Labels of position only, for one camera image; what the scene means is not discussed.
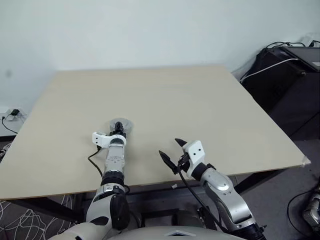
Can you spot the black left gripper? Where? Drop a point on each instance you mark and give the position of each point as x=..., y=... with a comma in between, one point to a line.
x=119, y=132

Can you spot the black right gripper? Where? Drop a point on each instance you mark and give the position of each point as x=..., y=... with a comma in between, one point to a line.
x=183, y=163

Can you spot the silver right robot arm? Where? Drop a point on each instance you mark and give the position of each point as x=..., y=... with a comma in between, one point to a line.
x=220, y=187

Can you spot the small white plastic piece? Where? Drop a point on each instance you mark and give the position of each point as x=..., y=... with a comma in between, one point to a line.
x=174, y=186

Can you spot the grey robot chest shell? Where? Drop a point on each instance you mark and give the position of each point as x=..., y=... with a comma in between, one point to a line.
x=150, y=233

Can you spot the black power adapter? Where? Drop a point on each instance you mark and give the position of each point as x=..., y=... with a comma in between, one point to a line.
x=15, y=112

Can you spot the large black equipment case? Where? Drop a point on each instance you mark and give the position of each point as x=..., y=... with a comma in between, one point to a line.
x=270, y=82

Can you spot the clear tape on table corner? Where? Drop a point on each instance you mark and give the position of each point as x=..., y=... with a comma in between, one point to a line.
x=307, y=161

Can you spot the silver black machine part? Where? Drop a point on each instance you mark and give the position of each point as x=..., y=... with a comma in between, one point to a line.
x=312, y=210

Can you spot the black flat panel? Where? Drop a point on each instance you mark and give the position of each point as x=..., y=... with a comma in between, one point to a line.
x=305, y=56

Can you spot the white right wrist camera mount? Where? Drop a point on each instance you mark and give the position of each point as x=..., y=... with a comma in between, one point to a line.
x=195, y=152

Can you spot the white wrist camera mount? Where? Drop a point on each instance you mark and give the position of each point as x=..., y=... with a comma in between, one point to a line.
x=101, y=139
x=195, y=152

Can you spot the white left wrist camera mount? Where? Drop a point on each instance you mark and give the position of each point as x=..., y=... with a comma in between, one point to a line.
x=101, y=139

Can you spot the black slotted rail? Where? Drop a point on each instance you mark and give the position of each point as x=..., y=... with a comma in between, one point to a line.
x=205, y=215

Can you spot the black metal table frame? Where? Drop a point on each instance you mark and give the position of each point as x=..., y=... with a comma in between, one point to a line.
x=50, y=207

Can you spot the wall power outlet plug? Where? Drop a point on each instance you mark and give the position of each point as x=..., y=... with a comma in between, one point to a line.
x=5, y=110

